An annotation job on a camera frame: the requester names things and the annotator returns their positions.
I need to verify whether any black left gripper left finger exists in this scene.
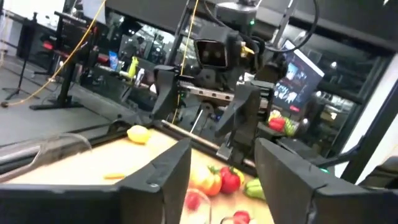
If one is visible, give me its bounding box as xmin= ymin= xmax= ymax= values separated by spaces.
xmin=0 ymin=138 xmax=193 ymax=224

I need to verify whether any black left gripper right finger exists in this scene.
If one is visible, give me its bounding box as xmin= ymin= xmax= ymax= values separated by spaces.
xmin=254 ymin=138 xmax=398 ymax=224

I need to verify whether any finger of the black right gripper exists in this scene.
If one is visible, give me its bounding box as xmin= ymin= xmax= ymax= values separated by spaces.
xmin=150 ymin=64 xmax=182 ymax=121
xmin=214 ymin=83 xmax=265 ymax=166

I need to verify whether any long green pepper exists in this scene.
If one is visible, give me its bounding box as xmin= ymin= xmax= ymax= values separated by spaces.
xmin=243 ymin=177 xmax=267 ymax=200

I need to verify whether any red bell pepper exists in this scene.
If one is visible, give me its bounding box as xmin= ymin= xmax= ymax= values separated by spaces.
xmin=219 ymin=166 xmax=242 ymax=195

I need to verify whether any small red tomato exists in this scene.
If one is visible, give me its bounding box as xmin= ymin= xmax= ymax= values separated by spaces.
xmin=232 ymin=210 xmax=252 ymax=224

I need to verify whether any large orange-red tomato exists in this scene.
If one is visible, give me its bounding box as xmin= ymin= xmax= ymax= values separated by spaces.
xmin=189 ymin=164 xmax=223 ymax=197

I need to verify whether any red strawberry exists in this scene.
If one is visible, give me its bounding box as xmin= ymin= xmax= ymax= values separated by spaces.
xmin=185 ymin=191 xmax=201 ymax=212

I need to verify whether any background red pepper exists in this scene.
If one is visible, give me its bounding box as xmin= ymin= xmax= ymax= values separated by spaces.
xmin=269 ymin=117 xmax=286 ymax=133

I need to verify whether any yellow-green bottle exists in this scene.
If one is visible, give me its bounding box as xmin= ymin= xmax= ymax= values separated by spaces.
xmin=127 ymin=55 xmax=140 ymax=78

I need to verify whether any background green pepper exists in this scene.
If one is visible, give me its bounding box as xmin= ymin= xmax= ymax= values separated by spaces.
xmin=283 ymin=117 xmax=296 ymax=137

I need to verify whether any white-backed computer monitor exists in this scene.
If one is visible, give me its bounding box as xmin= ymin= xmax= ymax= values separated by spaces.
xmin=272 ymin=39 xmax=326 ymax=113

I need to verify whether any black desk with leg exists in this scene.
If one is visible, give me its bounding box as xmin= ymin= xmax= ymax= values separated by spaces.
xmin=29 ymin=11 xmax=94 ymax=111

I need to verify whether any black tripod stand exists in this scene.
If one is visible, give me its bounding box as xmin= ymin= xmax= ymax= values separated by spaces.
xmin=2 ymin=12 xmax=40 ymax=100

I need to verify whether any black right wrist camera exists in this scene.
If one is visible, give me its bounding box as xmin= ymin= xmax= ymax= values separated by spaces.
xmin=193 ymin=26 xmax=246 ymax=70

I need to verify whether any hanging yellow cable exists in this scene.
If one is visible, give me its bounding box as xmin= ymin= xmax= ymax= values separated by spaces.
xmin=170 ymin=0 xmax=200 ymax=124

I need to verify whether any metal frame rail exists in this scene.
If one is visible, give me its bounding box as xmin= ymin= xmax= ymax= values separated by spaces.
xmin=161 ymin=119 xmax=256 ymax=169

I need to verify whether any black frame post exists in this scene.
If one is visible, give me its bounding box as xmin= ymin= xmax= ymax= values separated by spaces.
xmin=340 ymin=80 xmax=398 ymax=184

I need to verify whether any yellow cable to floor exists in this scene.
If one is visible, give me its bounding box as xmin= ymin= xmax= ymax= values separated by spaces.
xmin=0 ymin=0 xmax=107 ymax=108

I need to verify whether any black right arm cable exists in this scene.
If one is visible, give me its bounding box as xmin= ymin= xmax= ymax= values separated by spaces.
xmin=264 ymin=0 xmax=320 ymax=54

